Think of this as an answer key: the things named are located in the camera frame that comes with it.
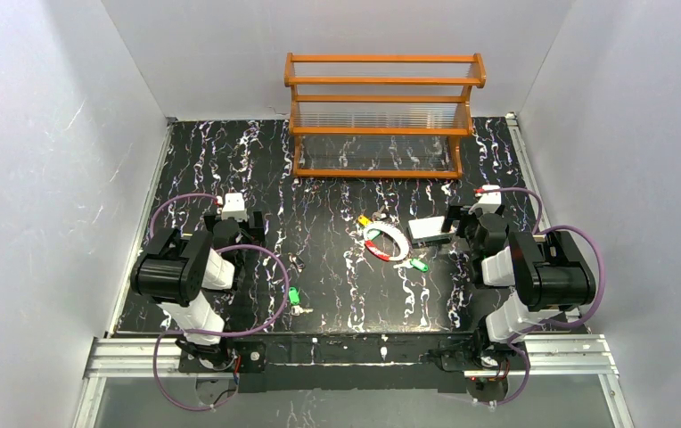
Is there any green tag key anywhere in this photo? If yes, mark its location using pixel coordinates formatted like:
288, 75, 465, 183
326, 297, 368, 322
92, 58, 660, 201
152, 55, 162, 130
393, 259, 430, 273
288, 287, 314, 317

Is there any metal keyring with red handle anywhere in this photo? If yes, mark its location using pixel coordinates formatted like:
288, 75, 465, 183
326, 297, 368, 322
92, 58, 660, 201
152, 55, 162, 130
363, 221, 411, 262

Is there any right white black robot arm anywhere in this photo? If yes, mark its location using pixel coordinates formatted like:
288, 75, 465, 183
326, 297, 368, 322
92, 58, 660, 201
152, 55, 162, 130
441, 205, 597, 348

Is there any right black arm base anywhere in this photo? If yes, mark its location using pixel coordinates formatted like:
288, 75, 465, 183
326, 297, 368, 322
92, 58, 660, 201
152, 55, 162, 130
427, 331, 518, 403

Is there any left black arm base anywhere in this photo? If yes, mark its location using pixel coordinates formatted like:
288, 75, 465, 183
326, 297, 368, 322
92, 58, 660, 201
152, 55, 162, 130
175, 338, 267, 374

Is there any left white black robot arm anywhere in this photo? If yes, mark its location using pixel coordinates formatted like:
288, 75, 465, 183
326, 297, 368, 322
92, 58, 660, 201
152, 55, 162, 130
129, 210, 265, 348

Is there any white black flat box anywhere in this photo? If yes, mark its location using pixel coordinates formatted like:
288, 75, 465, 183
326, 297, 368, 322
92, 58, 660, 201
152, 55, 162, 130
406, 216, 455, 247

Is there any yellow key tag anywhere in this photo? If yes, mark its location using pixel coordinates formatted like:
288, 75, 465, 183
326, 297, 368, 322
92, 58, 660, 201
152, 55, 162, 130
357, 215, 372, 227

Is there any orange wooden shelf rack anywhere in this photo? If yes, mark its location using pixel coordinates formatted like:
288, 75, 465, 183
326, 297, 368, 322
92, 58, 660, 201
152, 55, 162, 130
283, 53, 487, 180

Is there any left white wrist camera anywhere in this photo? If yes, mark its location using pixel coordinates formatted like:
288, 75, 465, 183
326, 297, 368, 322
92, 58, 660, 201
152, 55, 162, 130
220, 193, 249, 222

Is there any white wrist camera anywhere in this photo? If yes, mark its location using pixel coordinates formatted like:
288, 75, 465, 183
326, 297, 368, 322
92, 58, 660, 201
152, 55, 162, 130
468, 185, 505, 215
220, 193, 249, 222

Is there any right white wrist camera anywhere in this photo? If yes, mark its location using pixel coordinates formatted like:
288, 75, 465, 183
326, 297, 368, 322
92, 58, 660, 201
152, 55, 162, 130
468, 185, 505, 215

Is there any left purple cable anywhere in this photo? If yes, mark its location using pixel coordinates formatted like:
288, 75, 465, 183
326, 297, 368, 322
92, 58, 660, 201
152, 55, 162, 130
149, 192, 291, 414

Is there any aluminium front rail frame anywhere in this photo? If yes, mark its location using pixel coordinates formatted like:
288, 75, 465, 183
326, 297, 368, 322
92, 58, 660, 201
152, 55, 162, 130
75, 333, 633, 427

